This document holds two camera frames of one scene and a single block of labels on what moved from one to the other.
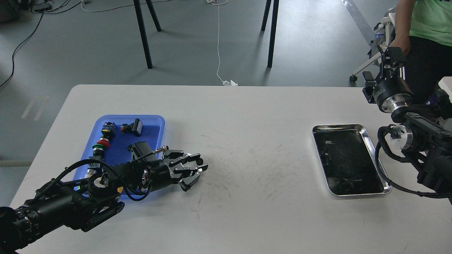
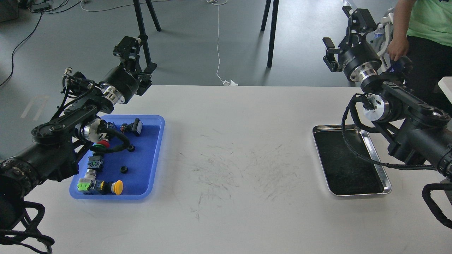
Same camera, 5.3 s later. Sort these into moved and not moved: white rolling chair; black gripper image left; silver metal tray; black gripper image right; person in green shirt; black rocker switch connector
Moved: black gripper image left; black gripper image right
Not moved: silver metal tray; white rolling chair; black rocker switch connector; person in green shirt
